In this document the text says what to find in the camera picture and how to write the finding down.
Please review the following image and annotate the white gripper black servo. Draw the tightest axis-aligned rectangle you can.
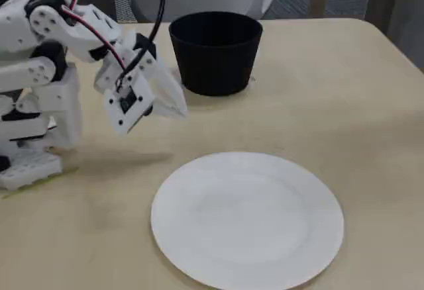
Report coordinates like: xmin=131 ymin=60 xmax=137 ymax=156
xmin=94 ymin=31 xmax=188 ymax=121

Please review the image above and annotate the black pot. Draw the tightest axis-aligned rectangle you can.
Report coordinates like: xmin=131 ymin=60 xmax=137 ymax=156
xmin=168 ymin=11 xmax=264 ymax=97

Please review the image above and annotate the white round plate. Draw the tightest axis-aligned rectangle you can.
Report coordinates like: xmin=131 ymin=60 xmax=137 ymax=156
xmin=150 ymin=151 xmax=345 ymax=290

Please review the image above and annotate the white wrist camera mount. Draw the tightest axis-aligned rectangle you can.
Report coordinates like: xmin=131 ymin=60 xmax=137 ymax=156
xmin=103 ymin=71 xmax=156 ymax=138

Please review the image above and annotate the red white gripper servo wire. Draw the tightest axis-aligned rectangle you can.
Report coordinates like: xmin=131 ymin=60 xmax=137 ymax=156
xmin=61 ymin=0 xmax=129 ymax=72

